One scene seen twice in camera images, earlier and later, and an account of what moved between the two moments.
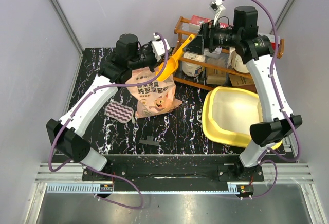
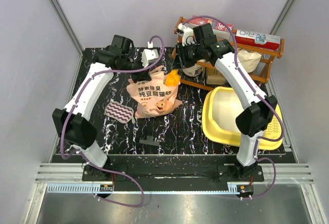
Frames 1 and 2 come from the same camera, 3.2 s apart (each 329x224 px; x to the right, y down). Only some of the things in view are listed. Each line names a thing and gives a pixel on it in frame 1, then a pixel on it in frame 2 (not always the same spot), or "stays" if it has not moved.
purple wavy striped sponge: (118, 112) stays
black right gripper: (204, 38) → (180, 56)
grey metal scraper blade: (149, 141) stays
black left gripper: (156, 63) → (142, 75)
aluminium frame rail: (290, 172) stays
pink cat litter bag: (154, 97) stays
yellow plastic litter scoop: (172, 62) → (172, 78)
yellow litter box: (228, 114) stays
